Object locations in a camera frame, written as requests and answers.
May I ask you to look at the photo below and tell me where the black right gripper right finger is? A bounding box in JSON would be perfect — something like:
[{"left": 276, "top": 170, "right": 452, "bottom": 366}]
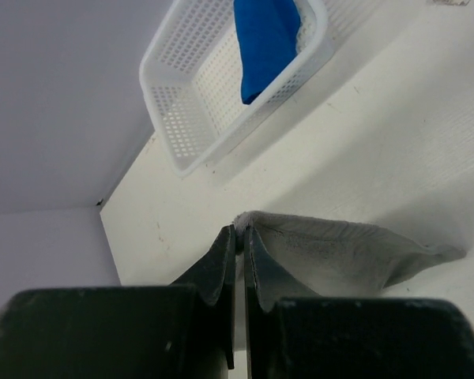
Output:
[{"left": 243, "top": 227, "right": 474, "bottom": 378}]

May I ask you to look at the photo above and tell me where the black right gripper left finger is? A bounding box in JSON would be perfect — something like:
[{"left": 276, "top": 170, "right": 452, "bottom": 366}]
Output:
[{"left": 0, "top": 226, "right": 236, "bottom": 378}]

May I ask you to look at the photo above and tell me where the grey terry towel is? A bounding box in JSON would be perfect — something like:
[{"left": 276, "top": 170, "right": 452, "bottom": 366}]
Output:
[{"left": 234, "top": 211, "right": 467, "bottom": 297}]

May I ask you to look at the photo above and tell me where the blue microfiber towel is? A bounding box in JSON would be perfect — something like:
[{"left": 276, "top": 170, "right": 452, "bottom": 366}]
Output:
[{"left": 233, "top": 0, "right": 301, "bottom": 105}]

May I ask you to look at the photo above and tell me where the white perforated plastic basket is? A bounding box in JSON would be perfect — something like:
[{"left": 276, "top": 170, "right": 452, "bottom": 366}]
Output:
[{"left": 139, "top": 1, "right": 377, "bottom": 177}]

